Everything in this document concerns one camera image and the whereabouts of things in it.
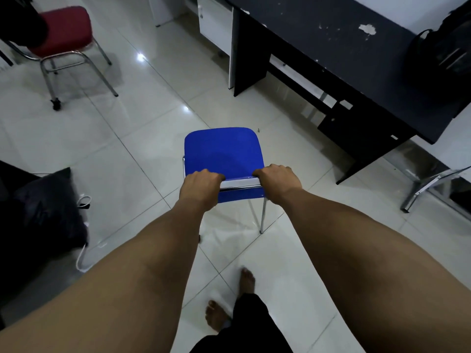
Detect person's left hand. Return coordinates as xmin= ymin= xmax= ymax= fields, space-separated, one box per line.
xmin=178 ymin=169 xmax=226 ymax=212

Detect person's right hand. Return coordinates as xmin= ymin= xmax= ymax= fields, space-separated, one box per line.
xmin=252 ymin=164 xmax=303 ymax=205

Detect blue chair with chrome frame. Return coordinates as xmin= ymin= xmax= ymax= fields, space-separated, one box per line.
xmin=182 ymin=127 xmax=267 ymax=234

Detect person's right forearm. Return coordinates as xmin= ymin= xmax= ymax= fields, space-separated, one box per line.
xmin=274 ymin=187 xmax=471 ymax=353

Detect person's left forearm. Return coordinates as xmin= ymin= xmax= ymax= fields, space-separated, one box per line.
xmin=0 ymin=196 xmax=207 ymax=353

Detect person's right foot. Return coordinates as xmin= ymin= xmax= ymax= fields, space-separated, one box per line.
xmin=239 ymin=267 xmax=256 ymax=296

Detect person's foot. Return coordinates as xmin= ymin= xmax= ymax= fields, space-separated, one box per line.
xmin=239 ymin=267 xmax=256 ymax=296
xmin=205 ymin=299 xmax=232 ymax=333

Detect black desk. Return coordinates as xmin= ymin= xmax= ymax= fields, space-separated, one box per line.
xmin=226 ymin=0 xmax=471 ymax=185

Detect person's left foot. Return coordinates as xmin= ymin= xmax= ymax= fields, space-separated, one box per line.
xmin=205 ymin=299 xmax=232 ymax=333

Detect white cabinet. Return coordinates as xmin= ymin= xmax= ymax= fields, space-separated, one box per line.
xmin=196 ymin=0 xmax=234 ymax=57

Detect person's black trousers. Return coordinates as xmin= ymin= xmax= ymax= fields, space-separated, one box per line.
xmin=189 ymin=293 xmax=294 ymax=353

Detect chrome chair leg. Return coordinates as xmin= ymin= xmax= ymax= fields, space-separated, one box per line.
xmin=400 ymin=166 xmax=471 ymax=214

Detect black plastic bag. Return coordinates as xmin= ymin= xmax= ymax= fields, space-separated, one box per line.
xmin=0 ymin=160 xmax=89 ymax=283

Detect black backpack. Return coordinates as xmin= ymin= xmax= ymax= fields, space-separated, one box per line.
xmin=405 ymin=1 xmax=471 ymax=107

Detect black garment on chair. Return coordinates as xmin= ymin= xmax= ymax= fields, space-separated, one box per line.
xmin=0 ymin=0 xmax=49 ymax=48

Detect white cable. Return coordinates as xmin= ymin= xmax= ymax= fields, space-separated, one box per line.
xmin=75 ymin=195 xmax=92 ymax=273

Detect red chair with chrome frame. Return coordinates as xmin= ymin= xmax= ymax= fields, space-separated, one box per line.
xmin=7 ymin=6 xmax=119 ymax=111

